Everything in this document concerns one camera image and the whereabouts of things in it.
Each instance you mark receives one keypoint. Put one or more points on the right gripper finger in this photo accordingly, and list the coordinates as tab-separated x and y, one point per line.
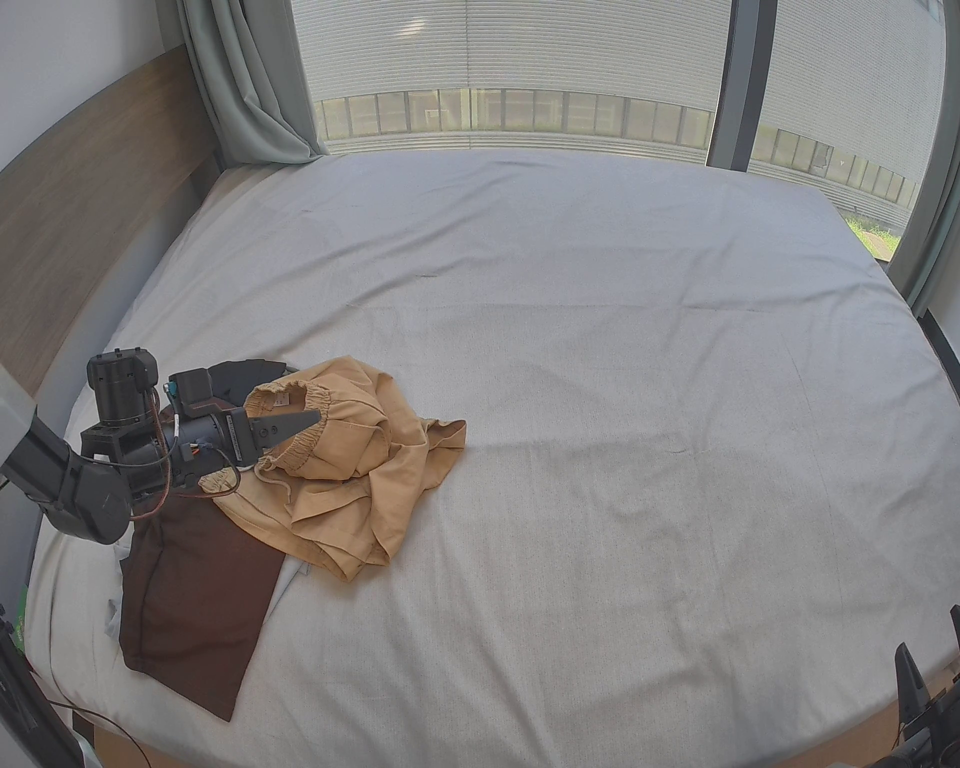
913	690
956	645

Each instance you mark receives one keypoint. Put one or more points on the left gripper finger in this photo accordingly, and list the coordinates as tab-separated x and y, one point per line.
274	433

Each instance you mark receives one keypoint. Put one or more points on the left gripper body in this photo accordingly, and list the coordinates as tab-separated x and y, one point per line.
225	442

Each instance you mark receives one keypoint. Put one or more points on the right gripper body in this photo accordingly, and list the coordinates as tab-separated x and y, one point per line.
937	720

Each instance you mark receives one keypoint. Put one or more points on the tan shorts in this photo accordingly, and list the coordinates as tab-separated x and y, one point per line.
352	480

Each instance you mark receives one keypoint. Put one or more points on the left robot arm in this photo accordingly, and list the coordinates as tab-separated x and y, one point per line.
82	487

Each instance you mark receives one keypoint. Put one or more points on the black garment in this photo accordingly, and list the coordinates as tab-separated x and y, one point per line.
240	379

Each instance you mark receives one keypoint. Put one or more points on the white garment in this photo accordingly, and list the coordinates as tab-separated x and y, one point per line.
289	581

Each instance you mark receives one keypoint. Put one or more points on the brown garment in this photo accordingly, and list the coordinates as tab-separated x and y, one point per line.
195	600

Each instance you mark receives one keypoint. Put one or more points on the bed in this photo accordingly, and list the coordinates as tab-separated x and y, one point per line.
562	337

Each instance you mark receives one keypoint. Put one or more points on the grey-green curtain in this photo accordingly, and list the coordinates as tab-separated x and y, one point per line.
240	90
937	247

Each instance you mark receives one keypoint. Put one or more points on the window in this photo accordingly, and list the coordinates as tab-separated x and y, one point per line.
525	60

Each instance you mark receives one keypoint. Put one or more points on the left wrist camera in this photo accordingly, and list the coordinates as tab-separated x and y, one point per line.
191	390

